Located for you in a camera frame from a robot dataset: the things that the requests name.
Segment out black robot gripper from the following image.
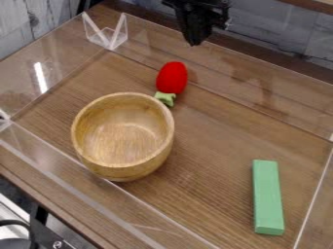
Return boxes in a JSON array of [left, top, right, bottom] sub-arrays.
[[161, 0, 231, 46]]

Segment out red plush strawberry green leaves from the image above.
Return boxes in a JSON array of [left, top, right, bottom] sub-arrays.
[[154, 61, 187, 107]]

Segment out wooden bowl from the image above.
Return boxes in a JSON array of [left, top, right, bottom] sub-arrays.
[[70, 92, 175, 182]]

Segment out green rectangular block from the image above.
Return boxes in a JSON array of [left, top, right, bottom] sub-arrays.
[[252, 160, 284, 235]]

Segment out black metal table leg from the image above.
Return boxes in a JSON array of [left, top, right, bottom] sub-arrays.
[[26, 201, 94, 249]]

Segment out clear acrylic enclosure wall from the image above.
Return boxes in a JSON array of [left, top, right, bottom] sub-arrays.
[[0, 7, 333, 249]]

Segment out black cable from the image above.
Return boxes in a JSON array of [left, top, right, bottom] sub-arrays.
[[0, 219, 33, 249]]

